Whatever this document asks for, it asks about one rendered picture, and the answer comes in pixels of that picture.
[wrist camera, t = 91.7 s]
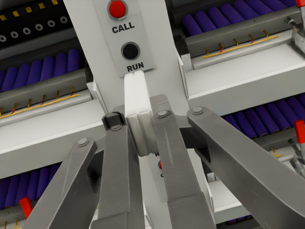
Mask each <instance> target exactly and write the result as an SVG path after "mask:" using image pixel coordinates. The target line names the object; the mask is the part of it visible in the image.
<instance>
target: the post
mask: <svg viewBox="0 0 305 229"><path fill-rule="evenodd" d="M63 1H64V4H65V6H66V9H67V11H68V14H69V16H70V19H71V21H72V24H73V26H74V29H75V31H76V34H77V36H78V39H79V41H80V44H81V46H82V49H83V51H84V54H85V56H86V59H87V61H88V64H89V66H90V69H91V71H92V74H93V76H94V79H95V82H96V84H97V87H98V89H99V92H100V94H101V96H102V99H103V102H104V104H105V107H106V109H107V112H108V113H109V112H111V111H112V109H113V108H114V107H117V106H121V105H124V104H125V88H124V77H121V78H120V77H119V74H118V71H117V68H116V65H115V63H114V60H113V57H112V54H111V51H110V48H109V45H108V43H107V40H106V37H105V34H104V31H103V28H102V26H101V23H100V20H99V17H98V14H97V11H96V8H95V6H94V3H93V0H63ZM136 1H137V5H138V9H139V12H140V16H141V19H142V23H143V27H144V30H145V34H146V38H147V41H148V45H149V49H150V52H151V56H152V60H153V63H154V68H152V69H148V70H145V71H143V73H144V76H145V80H146V83H147V86H148V91H149V94H150V97H152V96H155V95H159V94H165V95H167V98H168V100H169V103H170V106H171V109H172V111H173V112H174V114H176V115H187V111H188V110H189V106H188V101H187V96H186V92H185V88H184V84H183V80H182V74H181V70H180V66H179V62H178V58H177V53H176V48H175V44H174V40H173V35H172V30H171V27H170V22H169V18H168V14H167V9H166V4H165V0H136ZM187 152H188V154H189V157H190V160H191V163H192V166H193V169H194V171H195V174H196V177H197V180H198V183H199V185H200V188H201V191H202V192H203V193H204V195H205V198H206V201H207V204H208V207H209V210H210V212H211V215H212V218H213V221H214V223H215V220H214V215H213V211H212V206H211V202H210V198H209V193H208V189H207V184H206V180H205V176H204V172H203V167H202V162H201V158H200V157H199V156H198V155H197V154H196V152H195V150H194V149H187ZM137 155H138V154H137ZM138 158H139V166H140V175H141V186H142V195H143V202H144V204H145V207H146V209H147V212H148V215H149V217H150V220H151V222H152V224H153V227H154V229H172V224H171V219H170V214H169V209H168V204H167V202H163V200H162V198H161V195H160V192H159V189H158V186H157V183H156V180H155V178H154V175H153V172H152V169H151V166H150V163H149V161H148V157H147V156H144V157H140V156H138ZM215 226H216V224H215Z"/></svg>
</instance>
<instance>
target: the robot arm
mask: <svg viewBox="0 0 305 229"><path fill-rule="evenodd" d="M124 88H125V104H124V105H121V106H117V107H114V108H113V109H112V111H111V112H109V113H107V114H105V115H104V116H103V117H102V119H101V120H102V122H103V125H104V127H105V130H106V135H105V136H104V137H102V138H100V139H98V140H96V141H95V139H94V138H93V137H83V138H81V139H79V140H78V141H76V142H75V143H74V145H73V146H72V148H71V149H70V151H69V152H68V154H67V156H66V157H65V159H64V160H63V162H62V164H61V165H60V167H59V168H58V170H57V172H56V173H55V175H54V176H53V178H52V180H51V181H50V183H49V185H48V186H47V188H46V189H45V191H44V192H43V194H42V196H41V197H40V199H39V201H38V202H37V204H36V206H35V207H34V209H33V210H32V212H31V213H30V215H29V217H28V218H27V220H26V221H25V223H24V225H23V226H22V228H21V229H89V227H90V229H145V219H144V209H143V195H142V186H141V175H140V166H139V158H138V156H140V157H144V156H148V155H149V153H152V154H155V153H159V156H160V161H161V166H162V172H163V177H164V182H165V186H166V192H167V198H168V201H167V204H168V209H169V214H170V219H171V224H172V229H216V226H215V223H214V221H213V218H212V215H211V212H210V210H209V207H208V204H207V201H206V198H205V195H204V193H203V192H202V191H201V188H200V185H199V183H198V180H197V177H196V174H195V171H194V169H193V166H192V163H191V160H190V157H189V154H188V152H187V149H194V150H195V152H196V154H197V155H198V156H199V157H200V158H201V159H202V160H203V162H204V163H205V164H206V165H207V166H208V167H209V168H210V169H211V171H212V172H213V173H214V174H215V175H216V176H217V177H218V178H219V180H220V181H221V182H222V183H223V184H224V185H225V186H226V187H227V188H228V189H229V190H230V192H231V193H232V194H233V195H234V196H235V197H236V198H237V199H238V200H239V202H240V203H241V204H242V205H243V206H244V207H245V208H246V210H247V211H248V212H249V213H250V214H251V215H252V216H253V217H254V218H255V220H256V221H257V222H258V223H259V224H260V225H261V226H262V227H263V229H305V179H304V178H302V177H301V176H300V175H298V174H297V173H296V172H295V171H293V170H292V169H290V168H289V167H288V166H286V165H285V164H284V163H282V162H281V161H279V160H278V159H277V158H276V157H274V156H273V155H271V154H270V153H269V152H267V151H266V150H265V149H263V148H262V147H260V146H259V145H258V144H257V143H255V142H254V141H253V140H251V139H250V138H248V137H247V136H246V135H244V134H243V133H242V132H240V131H239V130H238V129H236V128H235V127H234V126H232V125H231V124H230V123H228V122H227V121H225V120H224V119H223V118H222V117H220V116H219V115H217V114H216V113H215V112H213V111H212V110H211V109H209V108H208V107H205V106H196V107H193V108H191V109H189V110H188V111H187V115H176V114H174V112H173V111H172V109H171V106H170V103H169V100H168V98H167V95H165V94H159V95H155V96H152V97H150V94H149V91H148V86H147V83H146V80H145V76H144V73H143V71H141V70H140V71H136V72H135V73H134V74H132V73H130V74H126V75H125V77H124ZM137 154H138V155H137ZM98 203H99V206H98ZM97 206H98V218H97V220H93V221H92V219H93V216H94V213H95V211H96V208H97ZM90 225H91V226H90Z"/></svg>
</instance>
